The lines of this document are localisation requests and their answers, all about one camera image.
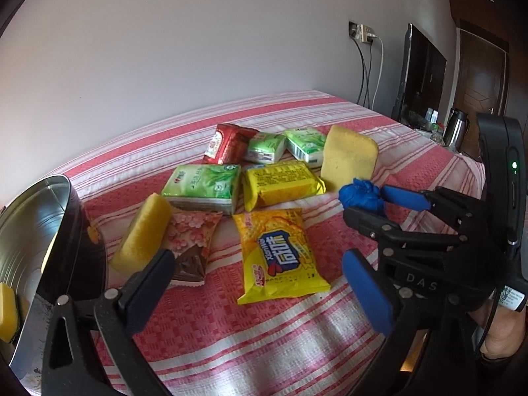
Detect wall power socket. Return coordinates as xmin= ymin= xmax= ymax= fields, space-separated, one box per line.
xmin=348 ymin=20 xmax=378 ymax=43

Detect red white striped bedspread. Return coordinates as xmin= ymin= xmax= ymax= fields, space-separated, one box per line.
xmin=58 ymin=91 xmax=484 ymax=395

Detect pink floral brown packet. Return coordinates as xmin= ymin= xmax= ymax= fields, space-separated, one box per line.
xmin=162 ymin=208 xmax=223 ymax=287

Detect dark wooden door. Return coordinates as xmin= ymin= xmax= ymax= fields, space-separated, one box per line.
xmin=445 ymin=0 xmax=515 ymax=123

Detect small bottles on dresser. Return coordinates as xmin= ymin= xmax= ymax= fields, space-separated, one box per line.
xmin=409 ymin=108 xmax=445 ymax=146

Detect person's right hand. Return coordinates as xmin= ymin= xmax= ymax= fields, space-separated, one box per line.
xmin=480 ymin=305 xmax=526 ymax=362

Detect round silver metal tin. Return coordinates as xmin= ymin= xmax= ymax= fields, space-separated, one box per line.
xmin=1 ymin=174 xmax=107 ymax=384

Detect white charging cable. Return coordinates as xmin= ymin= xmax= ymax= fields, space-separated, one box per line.
xmin=367 ymin=32 xmax=386 ymax=110

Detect red snack packet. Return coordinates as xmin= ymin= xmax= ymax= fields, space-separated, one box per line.
xmin=202 ymin=123 xmax=259 ymax=165

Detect black power cable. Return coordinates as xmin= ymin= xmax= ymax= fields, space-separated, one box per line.
xmin=353 ymin=37 xmax=373 ymax=108

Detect yellow snack bag blue logo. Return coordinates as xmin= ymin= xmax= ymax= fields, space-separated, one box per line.
xmin=234 ymin=208 xmax=330 ymax=305

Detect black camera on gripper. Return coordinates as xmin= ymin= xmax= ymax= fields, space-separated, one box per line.
xmin=477 ymin=114 xmax=526 ymax=248

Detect small green tissue pack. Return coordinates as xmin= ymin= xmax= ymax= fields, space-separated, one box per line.
xmin=244 ymin=132 xmax=285 ymax=165
xmin=283 ymin=127 xmax=327 ymax=168

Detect yellow biscuit packet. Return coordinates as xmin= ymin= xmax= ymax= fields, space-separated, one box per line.
xmin=243 ymin=161 xmax=327 ymax=212

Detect large green tissue pack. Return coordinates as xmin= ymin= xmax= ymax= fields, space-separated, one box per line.
xmin=160 ymin=165 xmax=242 ymax=215

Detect black flat television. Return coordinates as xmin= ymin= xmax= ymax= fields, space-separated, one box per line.
xmin=391 ymin=23 xmax=446 ymax=126

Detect yellow sponge with green base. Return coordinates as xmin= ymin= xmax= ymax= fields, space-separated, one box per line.
xmin=0 ymin=282 xmax=20 ymax=343

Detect yellow green scouring sponge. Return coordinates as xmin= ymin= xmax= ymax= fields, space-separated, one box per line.
xmin=320 ymin=125 xmax=379 ymax=192

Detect steel thermos jug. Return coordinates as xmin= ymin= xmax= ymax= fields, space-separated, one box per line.
xmin=443 ymin=107 xmax=470 ymax=153

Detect small yellow sponge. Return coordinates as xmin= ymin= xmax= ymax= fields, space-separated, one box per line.
xmin=110 ymin=193 xmax=172 ymax=276

